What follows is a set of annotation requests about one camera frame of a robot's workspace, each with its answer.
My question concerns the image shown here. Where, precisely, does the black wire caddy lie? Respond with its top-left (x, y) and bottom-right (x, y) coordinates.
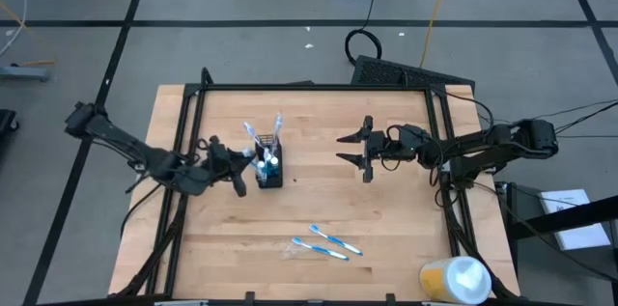
top-left (254, 133), bottom-right (285, 190)

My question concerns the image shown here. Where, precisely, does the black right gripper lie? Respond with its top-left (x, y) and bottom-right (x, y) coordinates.
top-left (335, 115), bottom-right (403, 183)

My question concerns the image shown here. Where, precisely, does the white booklet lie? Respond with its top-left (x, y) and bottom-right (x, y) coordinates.
top-left (537, 188), bottom-right (612, 252)

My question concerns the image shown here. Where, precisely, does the yellow hanging cable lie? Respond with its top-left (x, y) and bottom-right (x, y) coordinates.
top-left (418, 0), bottom-right (458, 70)

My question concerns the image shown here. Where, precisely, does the clear plastic toothbrush wrapper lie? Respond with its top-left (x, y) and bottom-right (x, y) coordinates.
top-left (281, 241), bottom-right (305, 260)

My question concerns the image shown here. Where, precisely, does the black diagonal stand bar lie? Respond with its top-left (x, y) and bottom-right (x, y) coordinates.
top-left (510, 194), bottom-right (618, 241)

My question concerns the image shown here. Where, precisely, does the teal mouthwash bottle white cap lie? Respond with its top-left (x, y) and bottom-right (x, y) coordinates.
top-left (267, 154), bottom-right (283, 187)
top-left (256, 158), bottom-right (271, 187)

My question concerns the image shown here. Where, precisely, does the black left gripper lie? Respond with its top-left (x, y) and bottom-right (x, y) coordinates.
top-left (199, 134), bottom-right (258, 199)

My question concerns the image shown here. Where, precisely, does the white floor cable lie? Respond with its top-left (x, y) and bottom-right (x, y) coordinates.
top-left (0, 0), bottom-right (28, 57)

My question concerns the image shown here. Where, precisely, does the black perforated box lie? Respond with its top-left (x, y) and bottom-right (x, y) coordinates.
top-left (351, 54), bottom-right (476, 89)

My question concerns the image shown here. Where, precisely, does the orange floor cable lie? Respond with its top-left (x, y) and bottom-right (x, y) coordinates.
top-left (0, 0), bottom-right (58, 69)

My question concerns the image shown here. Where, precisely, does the white yellow wipes canister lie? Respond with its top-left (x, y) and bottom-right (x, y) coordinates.
top-left (418, 255), bottom-right (492, 305)

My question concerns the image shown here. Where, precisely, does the grey floor foot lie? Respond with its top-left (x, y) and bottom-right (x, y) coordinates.
top-left (0, 65), bottom-right (50, 82)

